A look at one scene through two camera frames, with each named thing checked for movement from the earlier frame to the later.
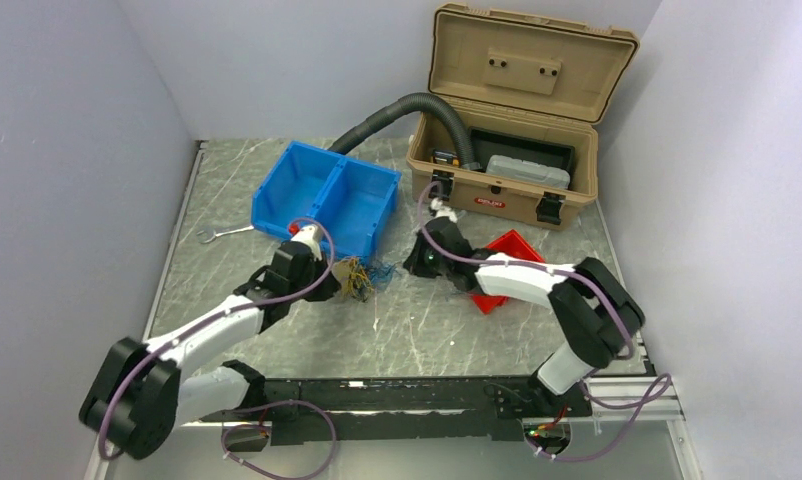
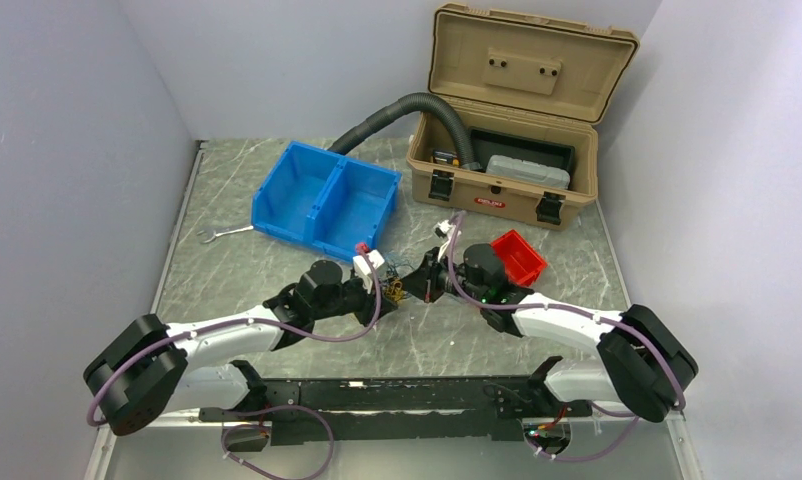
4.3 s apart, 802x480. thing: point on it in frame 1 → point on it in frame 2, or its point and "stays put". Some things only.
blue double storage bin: [351, 201] stays put
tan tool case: [522, 77] stays put
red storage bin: [510, 243] stays put
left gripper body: [316, 271] → [355, 299]
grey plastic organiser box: [527, 170] stays put
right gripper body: [426, 263] → [438, 276]
